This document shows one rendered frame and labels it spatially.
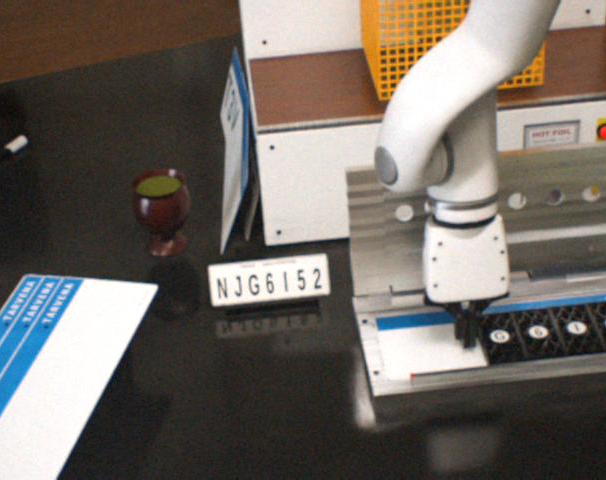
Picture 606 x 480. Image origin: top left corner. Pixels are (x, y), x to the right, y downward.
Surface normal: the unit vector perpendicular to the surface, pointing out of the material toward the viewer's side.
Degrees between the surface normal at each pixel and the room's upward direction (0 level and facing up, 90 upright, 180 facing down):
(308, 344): 0
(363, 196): 79
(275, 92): 0
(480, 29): 87
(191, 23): 0
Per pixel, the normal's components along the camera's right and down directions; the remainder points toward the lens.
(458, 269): 0.08, 0.37
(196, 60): -0.06, -0.82
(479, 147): 0.46, 0.31
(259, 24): 0.10, 0.56
